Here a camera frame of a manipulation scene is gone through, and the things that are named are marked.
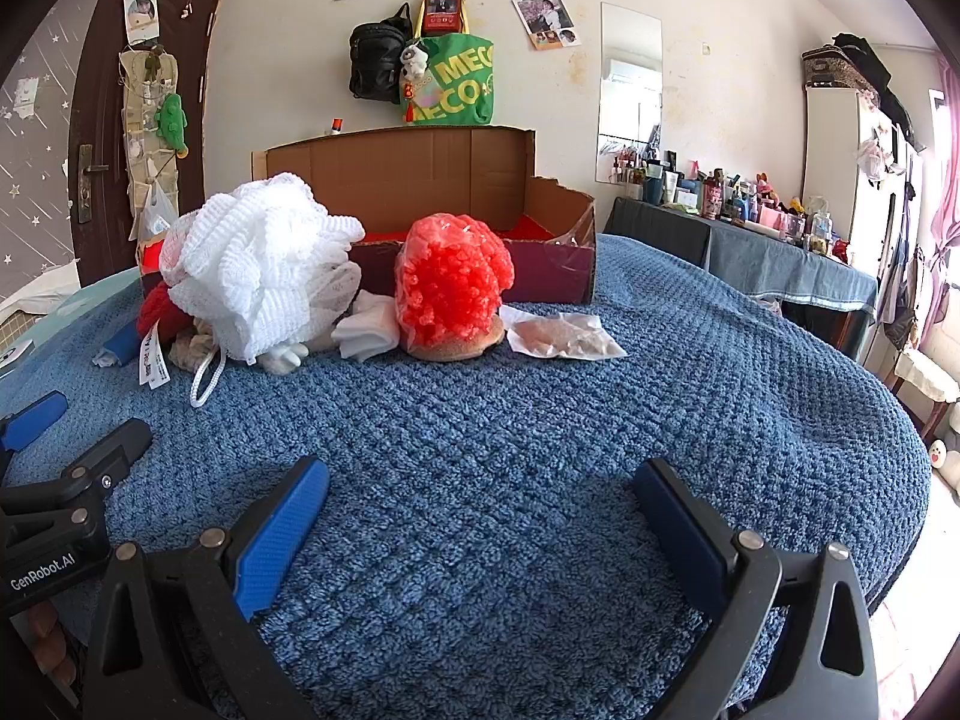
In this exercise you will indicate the clear packet with beige pad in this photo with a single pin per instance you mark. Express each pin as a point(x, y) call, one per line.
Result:
point(559, 334)

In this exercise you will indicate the hanging wall organizer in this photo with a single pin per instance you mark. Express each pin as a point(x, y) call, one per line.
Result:
point(139, 165)

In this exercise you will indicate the green plush toy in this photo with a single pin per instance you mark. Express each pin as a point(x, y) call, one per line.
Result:
point(171, 120)

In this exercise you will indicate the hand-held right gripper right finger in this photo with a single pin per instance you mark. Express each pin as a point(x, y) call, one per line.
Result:
point(675, 525)

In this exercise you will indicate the black backpack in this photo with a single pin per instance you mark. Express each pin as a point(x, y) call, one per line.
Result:
point(375, 60)

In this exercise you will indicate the wall mirror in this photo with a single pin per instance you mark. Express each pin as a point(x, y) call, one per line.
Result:
point(630, 90)

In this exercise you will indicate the patterned suitcase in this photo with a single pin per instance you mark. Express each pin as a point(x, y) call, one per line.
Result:
point(832, 67)

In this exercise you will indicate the red knit cloth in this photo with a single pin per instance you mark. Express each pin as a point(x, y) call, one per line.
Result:
point(157, 311)

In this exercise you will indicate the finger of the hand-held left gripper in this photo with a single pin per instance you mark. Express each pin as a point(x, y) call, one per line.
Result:
point(116, 454)
point(34, 418)

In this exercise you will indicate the pink curtain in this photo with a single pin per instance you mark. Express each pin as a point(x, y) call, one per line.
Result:
point(949, 202)

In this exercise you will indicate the blue cloth roll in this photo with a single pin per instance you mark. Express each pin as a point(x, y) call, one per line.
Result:
point(121, 345)

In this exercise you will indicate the white plastic bag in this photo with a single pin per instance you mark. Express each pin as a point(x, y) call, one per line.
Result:
point(157, 217)

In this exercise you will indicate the dark wooden door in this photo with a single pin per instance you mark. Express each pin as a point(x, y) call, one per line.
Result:
point(101, 90)

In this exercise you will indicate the white plush rabbit toy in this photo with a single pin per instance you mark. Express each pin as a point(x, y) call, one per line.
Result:
point(281, 360)

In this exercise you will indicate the white wardrobe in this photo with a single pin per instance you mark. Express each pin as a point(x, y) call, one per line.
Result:
point(832, 157)

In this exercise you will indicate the chair with cushion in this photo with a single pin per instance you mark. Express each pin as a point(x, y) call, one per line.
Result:
point(926, 375)

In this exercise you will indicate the green tote bag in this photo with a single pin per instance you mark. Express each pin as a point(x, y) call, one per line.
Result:
point(461, 82)

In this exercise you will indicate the tan round sponge pad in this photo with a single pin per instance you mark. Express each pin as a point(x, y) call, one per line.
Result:
point(465, 349)

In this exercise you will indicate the hanging clothes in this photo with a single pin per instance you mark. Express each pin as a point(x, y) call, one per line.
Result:
point(904, 277)

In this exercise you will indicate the photo on door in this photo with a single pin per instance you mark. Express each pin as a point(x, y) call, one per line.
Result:
point(141, 11)

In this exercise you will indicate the table with blue cloth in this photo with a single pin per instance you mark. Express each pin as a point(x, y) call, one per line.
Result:
point(787, 270)

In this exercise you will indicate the person's left hand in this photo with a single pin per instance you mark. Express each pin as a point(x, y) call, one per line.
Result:
point(46, 637)

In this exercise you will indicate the cardboard box with red lining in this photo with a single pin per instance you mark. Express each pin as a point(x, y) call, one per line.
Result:
point(450, 172)

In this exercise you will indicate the beige crochet item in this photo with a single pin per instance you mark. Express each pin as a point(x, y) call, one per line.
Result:
point(187, 349)

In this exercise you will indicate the red foam fruit net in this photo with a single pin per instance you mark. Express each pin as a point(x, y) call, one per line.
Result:
point(450, 277)

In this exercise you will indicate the white cloth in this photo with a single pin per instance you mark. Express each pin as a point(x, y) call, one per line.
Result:
point(367, 330)

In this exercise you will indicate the red tassel charm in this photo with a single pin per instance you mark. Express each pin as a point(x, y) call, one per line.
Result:
point(410, 101)

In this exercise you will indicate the white plush doll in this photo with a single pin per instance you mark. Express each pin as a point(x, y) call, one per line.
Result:
point(943, 457)

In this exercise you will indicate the light blue bed sheet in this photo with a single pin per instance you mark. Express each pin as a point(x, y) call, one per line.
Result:
point(82, 300)

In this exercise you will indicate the white mesh bath loofah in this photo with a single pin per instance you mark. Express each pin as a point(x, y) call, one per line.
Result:
point(255, 255)

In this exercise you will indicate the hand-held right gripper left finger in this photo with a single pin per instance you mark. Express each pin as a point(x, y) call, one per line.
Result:
point(281, 525)

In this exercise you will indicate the blue knit blanket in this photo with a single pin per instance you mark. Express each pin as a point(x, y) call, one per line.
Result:
point(487, 420)

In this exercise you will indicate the wall photo collage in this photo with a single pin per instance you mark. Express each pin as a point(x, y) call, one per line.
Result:
point(547, 15)

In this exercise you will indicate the black clothing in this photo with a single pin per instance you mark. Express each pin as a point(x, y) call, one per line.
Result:
point(862, 52)

